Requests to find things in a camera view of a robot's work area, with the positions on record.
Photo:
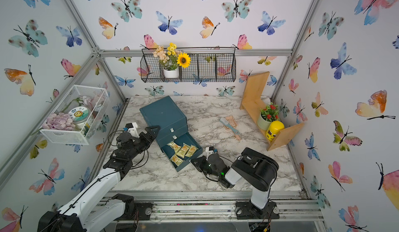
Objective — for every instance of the pink artificial flowers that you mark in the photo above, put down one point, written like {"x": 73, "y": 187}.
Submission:
{"x": 60, "y": 121}

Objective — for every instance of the yellow cookie packet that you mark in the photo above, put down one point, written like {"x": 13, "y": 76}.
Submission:
{"x": 174, "y": 146}
{"x": 176, "y": 160}
{"x": 181, "y": 153}
{"x": 192, "y": 150}

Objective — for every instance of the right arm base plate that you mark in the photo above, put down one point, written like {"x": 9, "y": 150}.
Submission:
{"x": 248, "y": 211}

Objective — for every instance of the white pot with flowers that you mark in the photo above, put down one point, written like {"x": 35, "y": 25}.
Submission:
{"x": 172, "y": 60}

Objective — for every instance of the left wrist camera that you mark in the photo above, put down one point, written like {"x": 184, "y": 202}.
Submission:
{"x": 131, "y": 128}

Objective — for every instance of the teal drawer cabinet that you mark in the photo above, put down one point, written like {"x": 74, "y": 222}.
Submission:
{"x": 165, "y": 113}

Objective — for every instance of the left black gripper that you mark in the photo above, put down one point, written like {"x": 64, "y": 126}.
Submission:
{"x": 149, "y": 134}

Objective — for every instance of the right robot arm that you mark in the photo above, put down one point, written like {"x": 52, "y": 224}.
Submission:
{"x": 257, "y": 169}

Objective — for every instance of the white wire wall basket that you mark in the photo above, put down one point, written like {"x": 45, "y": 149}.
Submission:
{"x": 96, "y": 99}

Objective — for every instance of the teal bottom drawer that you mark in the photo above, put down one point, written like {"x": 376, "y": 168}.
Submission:
{"x": 169, "y": 152}

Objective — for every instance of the teal brush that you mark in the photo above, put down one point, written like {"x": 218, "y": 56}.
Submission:
{"x": 230, "y": 124}

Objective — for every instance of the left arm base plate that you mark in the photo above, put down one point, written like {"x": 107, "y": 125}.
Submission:
{"x": 137, "y": 211}

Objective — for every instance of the black wire wall basket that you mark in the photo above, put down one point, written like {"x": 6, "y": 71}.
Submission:
{"x": 208, "y": 64}

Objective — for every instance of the round green tin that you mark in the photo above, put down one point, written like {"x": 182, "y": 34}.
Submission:
{"x": 79, "y": 114}

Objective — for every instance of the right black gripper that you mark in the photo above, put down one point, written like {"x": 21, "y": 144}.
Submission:
{"x": 200, "y": 160}

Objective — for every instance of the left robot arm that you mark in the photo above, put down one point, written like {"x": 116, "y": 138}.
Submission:
{"x": 79, "y": 215}

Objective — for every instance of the green pot red flowers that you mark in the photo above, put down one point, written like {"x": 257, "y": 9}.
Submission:
{"x": 268, "y": 114}

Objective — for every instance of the yellow canister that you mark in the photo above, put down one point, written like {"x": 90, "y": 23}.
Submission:
{"x": 274, "y": 128}

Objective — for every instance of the wooden zigzag shelf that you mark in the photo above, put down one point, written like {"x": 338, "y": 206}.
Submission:
{"x": 252, "y": 103}

